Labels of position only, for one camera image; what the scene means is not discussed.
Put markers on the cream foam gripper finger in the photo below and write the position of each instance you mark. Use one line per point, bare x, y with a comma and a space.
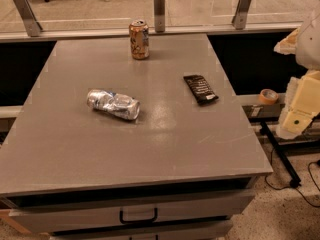
302, 105

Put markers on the right metal railing bracket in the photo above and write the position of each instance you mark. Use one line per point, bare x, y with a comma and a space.
240, 18

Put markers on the middle metal railing bracket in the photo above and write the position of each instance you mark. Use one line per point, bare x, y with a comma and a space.
159, 15

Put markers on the orange tape roll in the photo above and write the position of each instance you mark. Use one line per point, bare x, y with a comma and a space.
268, 96

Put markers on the upright orange soda can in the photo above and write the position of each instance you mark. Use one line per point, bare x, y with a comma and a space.
139, 39

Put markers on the black metal stand leg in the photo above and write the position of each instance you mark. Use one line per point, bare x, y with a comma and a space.
295, 179

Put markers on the crushed silver redbull can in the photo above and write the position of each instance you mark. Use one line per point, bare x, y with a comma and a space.
119, 105

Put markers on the metal railing bracket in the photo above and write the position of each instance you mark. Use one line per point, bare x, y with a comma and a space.
32, 27
240, 18
159, 15

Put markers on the black snack bar wrapper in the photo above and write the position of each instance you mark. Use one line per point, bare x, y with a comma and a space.
200, 89

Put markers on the lower drawer front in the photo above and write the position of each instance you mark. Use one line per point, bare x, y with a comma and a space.
204, 230

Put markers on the upper drawer with black handle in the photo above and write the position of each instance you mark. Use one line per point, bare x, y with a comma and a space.
131, 211

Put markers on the left metal railing bracket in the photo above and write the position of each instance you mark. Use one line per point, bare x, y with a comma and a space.
32, 27

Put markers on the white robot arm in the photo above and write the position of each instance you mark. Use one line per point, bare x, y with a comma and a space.
304, 43

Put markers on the metal window rail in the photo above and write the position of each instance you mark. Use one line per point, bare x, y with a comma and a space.
226, 29

